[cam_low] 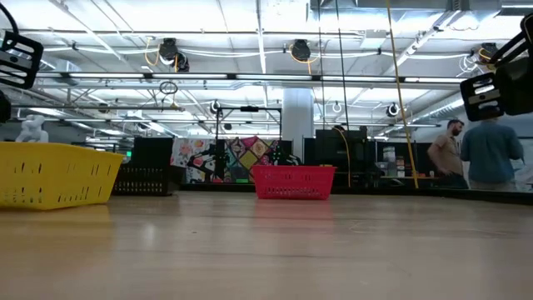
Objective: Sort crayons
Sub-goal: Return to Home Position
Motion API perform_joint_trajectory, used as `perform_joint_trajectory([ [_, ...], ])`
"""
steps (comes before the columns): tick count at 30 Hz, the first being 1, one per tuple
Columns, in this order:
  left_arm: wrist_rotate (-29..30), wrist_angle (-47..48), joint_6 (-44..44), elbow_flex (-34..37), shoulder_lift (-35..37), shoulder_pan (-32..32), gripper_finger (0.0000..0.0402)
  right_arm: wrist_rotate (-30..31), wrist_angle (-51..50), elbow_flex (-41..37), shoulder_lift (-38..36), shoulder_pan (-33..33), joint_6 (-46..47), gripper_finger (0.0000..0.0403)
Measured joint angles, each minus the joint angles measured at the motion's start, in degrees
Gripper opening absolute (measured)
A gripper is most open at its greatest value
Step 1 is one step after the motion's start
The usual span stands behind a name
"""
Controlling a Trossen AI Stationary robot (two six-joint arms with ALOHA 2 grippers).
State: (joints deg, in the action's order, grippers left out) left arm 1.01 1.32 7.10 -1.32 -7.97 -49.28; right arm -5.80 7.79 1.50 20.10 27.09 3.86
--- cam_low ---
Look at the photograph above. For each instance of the black background robot arm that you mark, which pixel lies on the black background robot arm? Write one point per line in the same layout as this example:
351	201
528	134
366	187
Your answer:
216	164

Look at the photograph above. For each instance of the person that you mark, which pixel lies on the person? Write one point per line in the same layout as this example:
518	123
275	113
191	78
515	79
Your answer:
447	156
491	154

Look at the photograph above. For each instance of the black computer tower case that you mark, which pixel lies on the black computer tower case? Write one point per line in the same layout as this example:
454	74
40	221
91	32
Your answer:
333	150

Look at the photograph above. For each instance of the red plastic basket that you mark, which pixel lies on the red plastic basket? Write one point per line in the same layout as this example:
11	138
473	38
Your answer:
291	183

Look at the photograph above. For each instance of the black gantry stand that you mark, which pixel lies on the black gantry stand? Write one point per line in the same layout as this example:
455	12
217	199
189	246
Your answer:
250	108

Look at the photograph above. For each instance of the colourful patterned fabric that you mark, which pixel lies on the colourful patterned fabric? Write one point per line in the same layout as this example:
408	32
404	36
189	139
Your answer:
245	158

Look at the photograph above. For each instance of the black cabinet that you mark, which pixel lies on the black cabinet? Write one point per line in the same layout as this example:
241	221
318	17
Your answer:
152	152

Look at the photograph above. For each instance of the black plastic basket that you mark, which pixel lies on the black plastic basket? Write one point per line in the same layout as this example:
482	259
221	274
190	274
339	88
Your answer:
141	179

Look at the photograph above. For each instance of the yellow plastic basket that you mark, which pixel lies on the yellow plastic basket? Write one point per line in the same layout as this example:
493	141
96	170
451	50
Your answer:
54	175

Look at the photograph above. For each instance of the white humanoid figure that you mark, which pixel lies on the white humanoid figure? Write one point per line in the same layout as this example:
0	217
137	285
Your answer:
31	131

